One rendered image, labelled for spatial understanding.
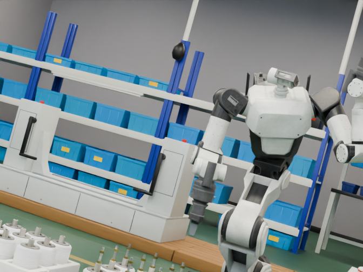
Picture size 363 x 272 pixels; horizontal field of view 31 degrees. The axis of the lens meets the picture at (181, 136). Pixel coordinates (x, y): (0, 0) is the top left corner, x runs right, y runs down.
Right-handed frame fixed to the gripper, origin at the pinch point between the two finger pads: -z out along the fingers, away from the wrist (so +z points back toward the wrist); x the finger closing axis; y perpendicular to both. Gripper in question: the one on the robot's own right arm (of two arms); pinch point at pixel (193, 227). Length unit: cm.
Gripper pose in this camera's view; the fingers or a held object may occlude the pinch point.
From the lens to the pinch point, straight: 252.0
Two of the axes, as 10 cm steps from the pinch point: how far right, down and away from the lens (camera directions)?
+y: 9.6, 2.6, -0.5
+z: 2.6, -9.6, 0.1
